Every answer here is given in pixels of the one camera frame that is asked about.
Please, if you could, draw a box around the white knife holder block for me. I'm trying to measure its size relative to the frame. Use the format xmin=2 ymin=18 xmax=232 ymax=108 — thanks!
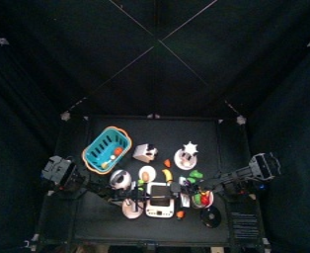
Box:
xmin=131 ymin=143 xmax=158 ymax=164

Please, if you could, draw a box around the pink toy plate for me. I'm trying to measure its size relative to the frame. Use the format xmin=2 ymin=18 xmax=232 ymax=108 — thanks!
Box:
xmin=121 ymin=197 xmax=145 ymax=220

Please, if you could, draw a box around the white toy toaster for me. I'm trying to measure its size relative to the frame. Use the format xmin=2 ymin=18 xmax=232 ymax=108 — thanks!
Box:
xmin=143 ymin=181 xmax=175 ymax=219

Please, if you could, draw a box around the red toy pepper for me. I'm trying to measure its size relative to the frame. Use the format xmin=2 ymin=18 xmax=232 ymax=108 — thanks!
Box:
xmin=199 ymin=192 xmax=211 ymax=207

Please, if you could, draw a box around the white bowl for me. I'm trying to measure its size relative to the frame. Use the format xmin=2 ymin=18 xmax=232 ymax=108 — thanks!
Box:
xmin=189 ymin=190 xmax=215 ymax=210

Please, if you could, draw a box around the green toy vegetable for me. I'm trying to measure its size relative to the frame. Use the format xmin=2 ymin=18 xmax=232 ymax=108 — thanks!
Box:
xmin=187 ymin=169 xmax=205 ymax=180

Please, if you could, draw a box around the yellow toy banana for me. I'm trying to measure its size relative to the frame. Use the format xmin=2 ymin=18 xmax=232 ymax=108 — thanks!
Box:
xmin=159 ymin=168 xmax=173 ymax=183

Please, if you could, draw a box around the silver toy pot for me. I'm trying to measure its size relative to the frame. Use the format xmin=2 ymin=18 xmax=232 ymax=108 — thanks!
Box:
xmin=107 ymin=169 xmax=133 ymax=191

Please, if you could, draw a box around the white plate with fried egg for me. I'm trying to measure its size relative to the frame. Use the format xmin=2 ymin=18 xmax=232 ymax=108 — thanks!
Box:
xmin=137 ymin=165 xmax=157 ymax=184

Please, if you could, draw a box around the white plate with toy food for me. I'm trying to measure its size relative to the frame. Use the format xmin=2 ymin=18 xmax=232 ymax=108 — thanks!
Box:
xmin=171 ymin=148 xmax=198 ymax=171

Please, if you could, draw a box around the black round disc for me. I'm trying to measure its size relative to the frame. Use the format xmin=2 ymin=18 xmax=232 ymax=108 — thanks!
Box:
xmin=198 ymin=208 xmax=222 ymax=229

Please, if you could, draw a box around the white star-shaped toy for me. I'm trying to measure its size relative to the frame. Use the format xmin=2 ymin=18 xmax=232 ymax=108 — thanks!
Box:
xmin=181 ymin=140 xmax=199 ymax=156

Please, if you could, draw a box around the teal basket with orange rim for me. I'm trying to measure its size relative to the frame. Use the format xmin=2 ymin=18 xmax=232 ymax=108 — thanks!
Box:
xmin=81 ymin=126 xmax=133 ymax=175

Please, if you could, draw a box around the white printed label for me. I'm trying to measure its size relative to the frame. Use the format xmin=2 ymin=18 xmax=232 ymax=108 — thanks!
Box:
xmin=230 ymin=211 xmax=257 ymax=241

